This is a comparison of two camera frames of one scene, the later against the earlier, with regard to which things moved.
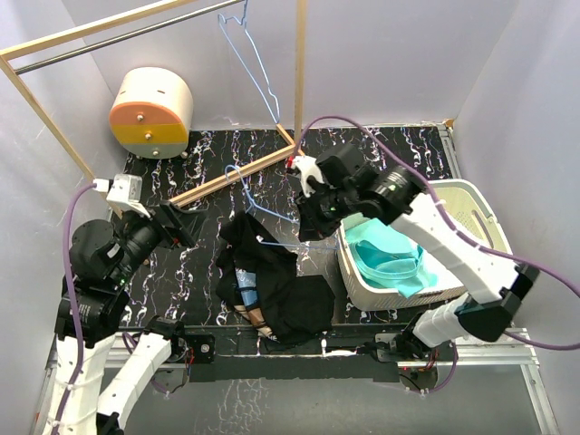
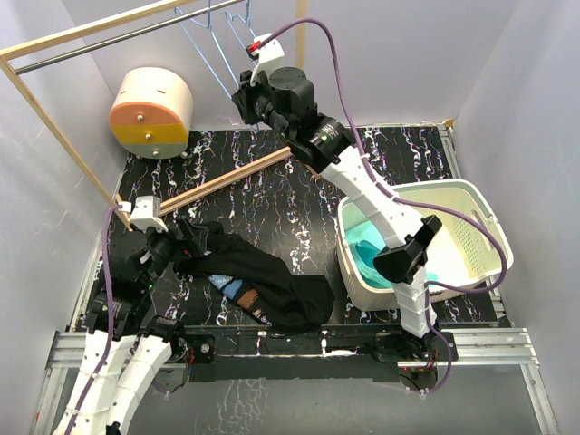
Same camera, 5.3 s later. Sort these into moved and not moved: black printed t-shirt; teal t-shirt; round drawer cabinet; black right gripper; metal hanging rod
Moved: black printed t-shirt; black right gripper
Not moved: metal hanging rod; round drawer cabinet; teal t-shirt
